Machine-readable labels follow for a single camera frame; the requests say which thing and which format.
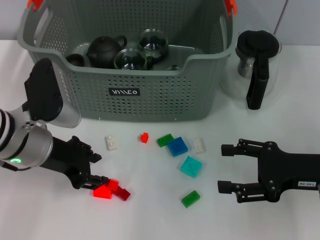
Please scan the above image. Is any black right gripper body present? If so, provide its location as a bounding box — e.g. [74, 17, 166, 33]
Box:
[257, 141, 320, 203]

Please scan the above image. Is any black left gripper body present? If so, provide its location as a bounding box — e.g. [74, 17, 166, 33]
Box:
[39, 136, 92, 190]

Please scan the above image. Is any bright red sloped brick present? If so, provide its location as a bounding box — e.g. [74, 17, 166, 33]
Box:
[92, 186, 113, 200]

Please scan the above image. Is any white toy brick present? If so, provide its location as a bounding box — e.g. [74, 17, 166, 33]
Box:
[191, 138, 207, 154]
[104, 134, 120, 152]

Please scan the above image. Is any dark red toy brick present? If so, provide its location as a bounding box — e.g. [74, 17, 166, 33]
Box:
[115, 186, 131, 202]

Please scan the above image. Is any green toy brick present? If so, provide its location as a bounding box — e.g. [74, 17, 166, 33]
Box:
[156, 133, 175, 148]
[181, 189, 201, 208]

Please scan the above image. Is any grey-green perforated storage bin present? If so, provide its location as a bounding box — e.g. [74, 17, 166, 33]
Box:
[16, 0, 238, 123]

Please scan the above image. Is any small black clay teacup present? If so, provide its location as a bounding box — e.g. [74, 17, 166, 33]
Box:
[65, 53, 86, 68]

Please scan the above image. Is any cyan toy brick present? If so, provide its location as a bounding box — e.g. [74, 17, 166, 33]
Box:
[179, 155, 203, 179]

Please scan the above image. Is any blue toy brick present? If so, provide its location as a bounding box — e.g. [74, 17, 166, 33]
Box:
[166, 136, 189, 158]

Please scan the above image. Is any black clay teapot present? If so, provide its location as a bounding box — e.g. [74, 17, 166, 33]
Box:
[86, 34, 128, 69]

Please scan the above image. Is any glass pitcher black lid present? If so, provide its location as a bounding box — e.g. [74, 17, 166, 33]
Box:
[219, 29, 282, 111]

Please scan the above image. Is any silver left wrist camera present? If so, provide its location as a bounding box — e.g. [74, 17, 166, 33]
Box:
[23, 57, 83, 129]

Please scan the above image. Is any orange bin handle clip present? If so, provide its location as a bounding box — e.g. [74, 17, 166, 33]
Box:
[223, 0, 238, 18]
[26, 0, 44, 12]

